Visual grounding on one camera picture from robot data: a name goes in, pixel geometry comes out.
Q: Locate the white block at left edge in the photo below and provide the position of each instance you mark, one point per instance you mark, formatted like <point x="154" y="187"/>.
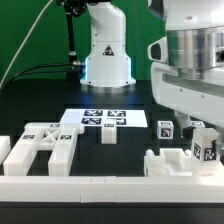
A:
<point x="5" y="147"/>

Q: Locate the white chair seat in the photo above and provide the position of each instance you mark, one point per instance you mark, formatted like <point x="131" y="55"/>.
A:
<point x="169" y="162"/>

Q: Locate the white tagged cube nut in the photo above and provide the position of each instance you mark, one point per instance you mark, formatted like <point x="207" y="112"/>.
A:
<point x="165" y="129"/>
<point x="198" y="124"/>

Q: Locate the black camera stand pole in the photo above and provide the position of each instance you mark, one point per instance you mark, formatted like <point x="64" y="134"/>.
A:
<point x="73" y="9"/>

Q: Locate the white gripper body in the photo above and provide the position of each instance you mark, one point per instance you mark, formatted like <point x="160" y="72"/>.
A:
<point x="201" y="99"/>

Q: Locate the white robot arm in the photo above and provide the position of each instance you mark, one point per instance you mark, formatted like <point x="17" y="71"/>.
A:
<point x="187" y="71"/>

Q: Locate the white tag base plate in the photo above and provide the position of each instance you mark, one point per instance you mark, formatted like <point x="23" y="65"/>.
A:
<point x="96" y="117"/>

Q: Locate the white chair back frame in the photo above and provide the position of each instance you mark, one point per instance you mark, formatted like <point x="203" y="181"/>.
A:
<point x="58" y="138"/>

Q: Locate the white U-shaped obstacle fence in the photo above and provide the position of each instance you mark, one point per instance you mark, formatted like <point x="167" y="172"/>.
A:
<point x="38" y="186"/>

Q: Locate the white tagged cube nut far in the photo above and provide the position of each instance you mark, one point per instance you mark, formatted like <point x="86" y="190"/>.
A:
<point x="198" y="124"/>

